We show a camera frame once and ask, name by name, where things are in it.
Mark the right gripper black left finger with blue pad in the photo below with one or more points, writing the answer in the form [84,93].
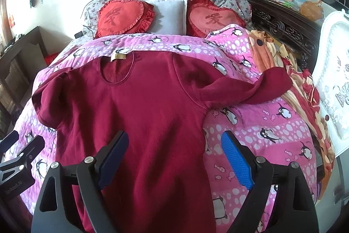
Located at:
[56,210]

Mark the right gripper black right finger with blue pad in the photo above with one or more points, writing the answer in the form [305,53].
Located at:
[293,210]

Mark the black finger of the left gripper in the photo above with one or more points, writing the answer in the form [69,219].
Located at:
[7,142]
[30,151]

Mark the dark red sweater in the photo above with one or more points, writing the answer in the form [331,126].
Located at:
[160,99]

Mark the dark wooden side desk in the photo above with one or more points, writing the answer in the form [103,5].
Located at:
[32,38]

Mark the pink penguin quilt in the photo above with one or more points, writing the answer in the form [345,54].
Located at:
[271,129]

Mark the white patterned cabinet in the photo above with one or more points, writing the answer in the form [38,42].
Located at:
[330,76]

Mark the left red heart pillow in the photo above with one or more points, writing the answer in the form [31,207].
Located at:
[118,17]

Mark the red heart pillow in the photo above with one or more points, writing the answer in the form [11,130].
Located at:
[118,17]
[204,17]

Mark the orange cartoon blanket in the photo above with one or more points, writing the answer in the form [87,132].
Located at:
[303,96]

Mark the dark carved wooden headboard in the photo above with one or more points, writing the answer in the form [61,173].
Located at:
[290,28]

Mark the white pillow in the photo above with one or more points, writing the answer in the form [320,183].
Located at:
[170,17]

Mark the orange plastic bag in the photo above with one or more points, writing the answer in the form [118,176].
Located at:
[312,10]

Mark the right red heart pillow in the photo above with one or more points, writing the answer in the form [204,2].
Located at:
[204,17]

